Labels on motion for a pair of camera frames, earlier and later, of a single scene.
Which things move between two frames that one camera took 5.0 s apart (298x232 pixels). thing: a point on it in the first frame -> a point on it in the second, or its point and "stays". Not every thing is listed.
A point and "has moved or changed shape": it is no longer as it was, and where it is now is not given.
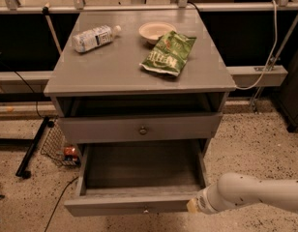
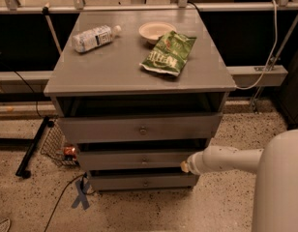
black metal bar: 21,170 stays
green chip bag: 169,53 stays
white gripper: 204,203 -> 194,165
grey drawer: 136,177 has moved or changed shape
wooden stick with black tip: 51,30 stays
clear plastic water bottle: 88,39 stays
